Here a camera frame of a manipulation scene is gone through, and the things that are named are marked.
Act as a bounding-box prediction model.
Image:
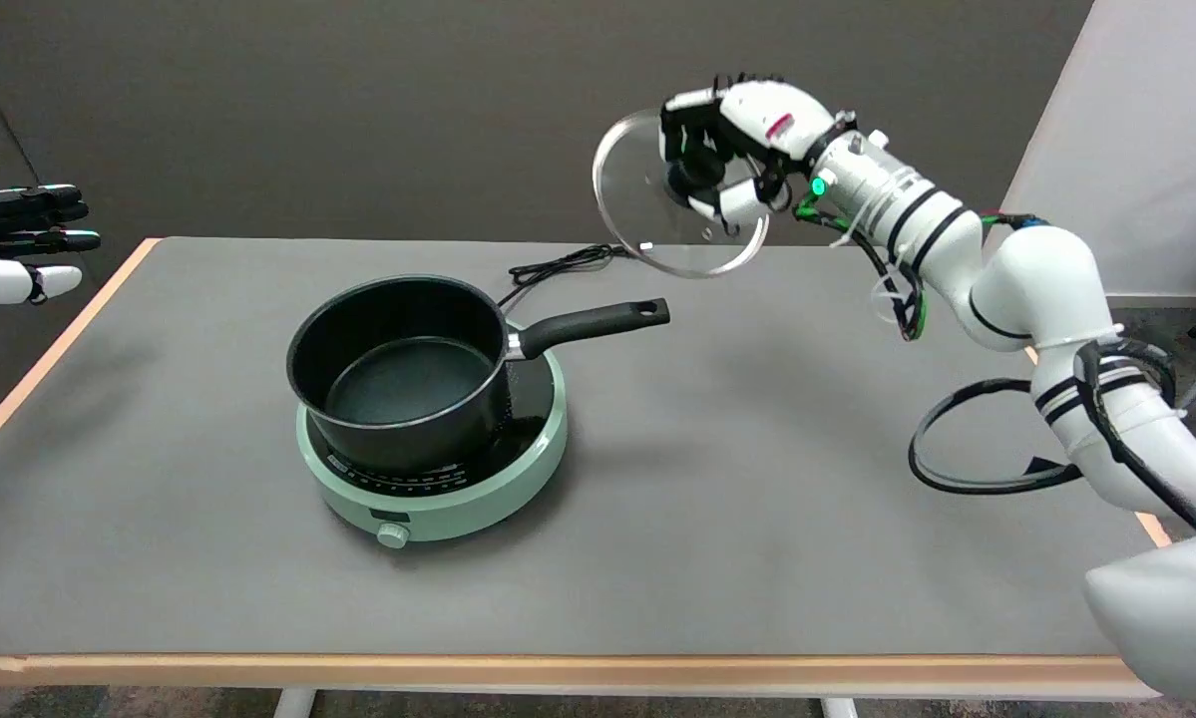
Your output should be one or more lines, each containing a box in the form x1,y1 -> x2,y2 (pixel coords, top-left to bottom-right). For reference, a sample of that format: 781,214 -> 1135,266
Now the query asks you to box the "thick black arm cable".
908,339 -> 1196,569

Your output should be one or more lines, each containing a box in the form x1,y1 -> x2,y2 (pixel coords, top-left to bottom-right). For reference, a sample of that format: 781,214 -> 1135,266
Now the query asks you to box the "white partition panel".
997,0 -> 1196,300

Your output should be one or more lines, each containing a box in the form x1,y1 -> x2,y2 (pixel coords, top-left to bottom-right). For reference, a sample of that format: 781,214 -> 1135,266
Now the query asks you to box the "green induction cooker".
296,349 -> 569,549

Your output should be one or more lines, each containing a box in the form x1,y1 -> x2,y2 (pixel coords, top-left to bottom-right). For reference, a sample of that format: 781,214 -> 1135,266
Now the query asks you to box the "black saucepan with handle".
286,275 -> 671,476

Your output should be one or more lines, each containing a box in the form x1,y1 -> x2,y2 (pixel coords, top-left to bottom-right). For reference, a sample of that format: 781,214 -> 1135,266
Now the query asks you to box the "black cooker power cord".
498,243 -> 638,310

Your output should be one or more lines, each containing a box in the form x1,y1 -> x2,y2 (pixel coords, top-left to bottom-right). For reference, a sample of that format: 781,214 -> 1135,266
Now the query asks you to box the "glass pot lid black knob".
593,110 -> 770,278

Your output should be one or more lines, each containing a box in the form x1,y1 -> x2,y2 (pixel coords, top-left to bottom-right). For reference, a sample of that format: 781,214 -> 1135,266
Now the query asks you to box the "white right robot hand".
660,75 -> 858,232

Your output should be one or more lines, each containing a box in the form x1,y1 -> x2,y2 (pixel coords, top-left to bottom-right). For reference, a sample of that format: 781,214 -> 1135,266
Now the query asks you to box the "thin green black wire bundle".
795,189 -> 1047,342

